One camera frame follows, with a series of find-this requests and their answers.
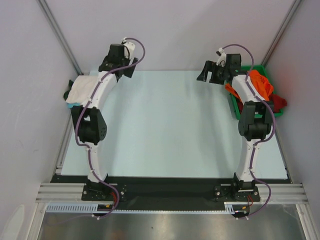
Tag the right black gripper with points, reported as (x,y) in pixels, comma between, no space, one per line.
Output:
(213,72)

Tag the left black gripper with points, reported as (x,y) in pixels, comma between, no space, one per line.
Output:
(127,71)

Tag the orange t-shirt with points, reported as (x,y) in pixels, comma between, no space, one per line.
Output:
(260,83)

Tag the white and green t-shirt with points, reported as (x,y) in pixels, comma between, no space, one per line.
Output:
(81,89)

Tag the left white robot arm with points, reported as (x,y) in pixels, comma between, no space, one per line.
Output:
(89,125)

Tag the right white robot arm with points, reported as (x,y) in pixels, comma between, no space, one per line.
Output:
(256,118)

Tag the green plastic bin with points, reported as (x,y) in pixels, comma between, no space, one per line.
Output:
(263,72)

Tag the folded teal t-shirt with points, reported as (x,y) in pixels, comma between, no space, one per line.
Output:
(71,105)

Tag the red t-shirt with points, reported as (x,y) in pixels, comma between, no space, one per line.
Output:
(279,103)

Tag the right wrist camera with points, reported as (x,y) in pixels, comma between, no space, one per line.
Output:
(221,62)

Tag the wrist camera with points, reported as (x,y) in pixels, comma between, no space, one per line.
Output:
(221,62)
(129,48)

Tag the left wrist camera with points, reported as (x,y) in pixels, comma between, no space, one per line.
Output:
(129,48)

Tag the right aluminium side rail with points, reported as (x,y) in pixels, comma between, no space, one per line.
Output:
(282,152)

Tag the aluminium side rail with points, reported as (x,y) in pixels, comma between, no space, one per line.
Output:
(64,146)
(282,152)

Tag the right aluminium corner post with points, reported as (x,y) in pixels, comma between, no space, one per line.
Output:
(290,15)

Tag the aluminium corner post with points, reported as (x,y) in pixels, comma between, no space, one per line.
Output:
(290,15)
(48,14)

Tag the left aluminium corner post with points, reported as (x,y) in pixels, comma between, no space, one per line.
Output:
(48,14)

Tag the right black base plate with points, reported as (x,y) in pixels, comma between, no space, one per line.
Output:
(227,193)

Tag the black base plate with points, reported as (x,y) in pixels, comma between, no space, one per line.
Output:
(227,193)
(99,192)

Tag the left aluminium side rail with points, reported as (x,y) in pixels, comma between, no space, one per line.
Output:
(64,146)

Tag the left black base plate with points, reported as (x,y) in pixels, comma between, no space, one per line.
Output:
(99,192)

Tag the aluminium front rail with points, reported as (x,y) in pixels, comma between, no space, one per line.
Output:
(273,194)

